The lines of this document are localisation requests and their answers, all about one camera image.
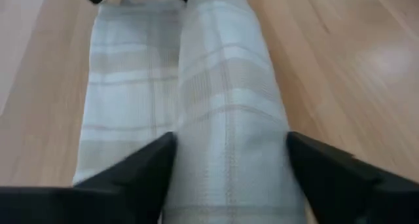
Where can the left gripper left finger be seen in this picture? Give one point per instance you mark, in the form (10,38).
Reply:
(114,201)

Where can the white plaid towel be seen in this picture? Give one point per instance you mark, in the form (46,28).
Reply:
(216,103)

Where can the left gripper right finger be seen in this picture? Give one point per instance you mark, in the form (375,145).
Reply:
(353,194)

